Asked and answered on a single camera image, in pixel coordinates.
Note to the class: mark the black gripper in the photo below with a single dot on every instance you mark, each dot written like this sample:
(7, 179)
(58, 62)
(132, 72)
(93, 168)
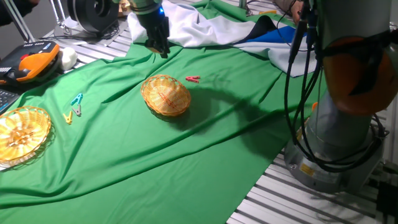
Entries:
(154, 26)

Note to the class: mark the red clothespin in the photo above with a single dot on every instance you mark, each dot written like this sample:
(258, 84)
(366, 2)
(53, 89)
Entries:
(192, 79)

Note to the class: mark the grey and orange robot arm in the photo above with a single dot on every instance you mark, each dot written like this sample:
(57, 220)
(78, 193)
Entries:
(342, 130)

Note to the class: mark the person's right forearm brown sleeve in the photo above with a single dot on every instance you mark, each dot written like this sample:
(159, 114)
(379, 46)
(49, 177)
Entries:
(283, 3)

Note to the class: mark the person's right hand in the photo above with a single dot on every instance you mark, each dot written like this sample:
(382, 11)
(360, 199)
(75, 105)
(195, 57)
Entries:
(297, 11)

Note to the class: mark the white blue black cloth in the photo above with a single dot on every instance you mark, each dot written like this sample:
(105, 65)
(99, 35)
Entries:
(192, 28)

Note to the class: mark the oval wicker basket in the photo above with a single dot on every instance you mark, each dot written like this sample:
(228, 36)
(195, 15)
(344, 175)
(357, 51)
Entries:
(166, 95)

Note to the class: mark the golden foil package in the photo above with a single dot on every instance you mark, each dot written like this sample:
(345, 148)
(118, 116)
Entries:
(124, 7)

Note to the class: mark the black filament spool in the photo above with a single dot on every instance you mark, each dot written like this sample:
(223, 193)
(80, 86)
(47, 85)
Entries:
(93, 14)

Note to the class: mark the teal clothespin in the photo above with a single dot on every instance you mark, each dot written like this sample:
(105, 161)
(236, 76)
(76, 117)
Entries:
(77, 99)

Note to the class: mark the grey clothespin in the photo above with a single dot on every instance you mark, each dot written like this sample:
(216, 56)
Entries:
(77, 111)

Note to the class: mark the green cloth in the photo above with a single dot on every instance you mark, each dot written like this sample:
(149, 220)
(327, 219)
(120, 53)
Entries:
(140, 155)

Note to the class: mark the yellow clothespin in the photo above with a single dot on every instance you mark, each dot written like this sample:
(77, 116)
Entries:
(68, 118)

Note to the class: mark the yellow tool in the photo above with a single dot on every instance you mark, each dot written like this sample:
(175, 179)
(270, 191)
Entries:
(267, 12)

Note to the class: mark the orange and black teach pendant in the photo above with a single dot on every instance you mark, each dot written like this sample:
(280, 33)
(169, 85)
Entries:
(34, 62)

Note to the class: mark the black keyboard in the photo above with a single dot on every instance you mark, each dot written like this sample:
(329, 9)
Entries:
(7, 99)

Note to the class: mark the round wicker basket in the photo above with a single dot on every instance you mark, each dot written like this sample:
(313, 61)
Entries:
(21, 133)

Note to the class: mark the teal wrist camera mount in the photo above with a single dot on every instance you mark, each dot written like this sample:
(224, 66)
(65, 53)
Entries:
(144, 5)

